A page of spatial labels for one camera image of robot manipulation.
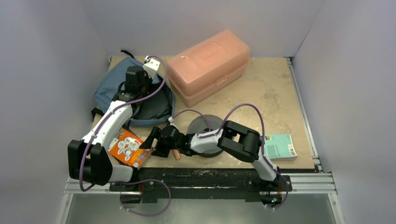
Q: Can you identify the orange illustrated book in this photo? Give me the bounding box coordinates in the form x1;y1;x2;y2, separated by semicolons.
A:
108;128;152;169

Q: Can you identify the blue student backpack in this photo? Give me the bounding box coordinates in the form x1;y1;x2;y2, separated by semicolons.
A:
91;50;176;127

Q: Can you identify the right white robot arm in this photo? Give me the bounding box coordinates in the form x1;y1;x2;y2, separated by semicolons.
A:
140;120;281;190

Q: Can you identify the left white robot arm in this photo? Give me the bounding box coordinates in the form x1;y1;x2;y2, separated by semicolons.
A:
67;62;164;192

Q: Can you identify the copper coloured marker pen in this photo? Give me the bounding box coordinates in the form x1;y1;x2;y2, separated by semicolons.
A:
172;150;181;161

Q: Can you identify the pink plastic storage box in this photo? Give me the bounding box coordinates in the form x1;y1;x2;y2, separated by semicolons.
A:
167;30;250;107

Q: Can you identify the teal paperback book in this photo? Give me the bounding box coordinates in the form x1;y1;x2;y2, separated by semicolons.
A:
264;134;298;161

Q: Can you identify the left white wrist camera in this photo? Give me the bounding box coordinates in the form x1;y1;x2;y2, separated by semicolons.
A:
142;56;161;79

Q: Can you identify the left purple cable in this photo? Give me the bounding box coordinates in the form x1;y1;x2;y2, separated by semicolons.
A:
78;56;168;192

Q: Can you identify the black aluminium base frame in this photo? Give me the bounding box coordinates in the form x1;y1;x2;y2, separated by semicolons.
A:
65;167;338;205

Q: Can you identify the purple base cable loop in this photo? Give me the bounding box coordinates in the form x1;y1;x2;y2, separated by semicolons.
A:
120;177;172;217

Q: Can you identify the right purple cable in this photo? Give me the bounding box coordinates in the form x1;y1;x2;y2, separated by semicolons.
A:
171;103;290;211

